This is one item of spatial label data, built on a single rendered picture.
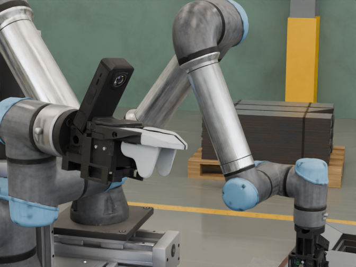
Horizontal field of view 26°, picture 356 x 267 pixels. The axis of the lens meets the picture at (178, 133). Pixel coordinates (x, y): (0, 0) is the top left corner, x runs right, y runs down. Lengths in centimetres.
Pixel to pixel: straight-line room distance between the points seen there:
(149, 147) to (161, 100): 96
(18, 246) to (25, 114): 41
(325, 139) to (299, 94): 238
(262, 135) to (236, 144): 435
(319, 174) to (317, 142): 425
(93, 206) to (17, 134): 80
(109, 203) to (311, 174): 52
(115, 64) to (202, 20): 73
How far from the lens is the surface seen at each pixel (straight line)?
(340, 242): 241
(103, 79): 103
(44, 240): 185
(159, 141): 97
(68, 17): 938
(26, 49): 135
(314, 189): 178
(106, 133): 100
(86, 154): 104
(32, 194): 118
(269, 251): 467
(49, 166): 118
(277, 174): 181
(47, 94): 131
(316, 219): 180
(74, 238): 198
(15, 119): 116
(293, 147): 605
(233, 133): 171
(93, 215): 193
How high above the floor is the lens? 167
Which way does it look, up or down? 12 degrees down
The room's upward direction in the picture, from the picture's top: straight up
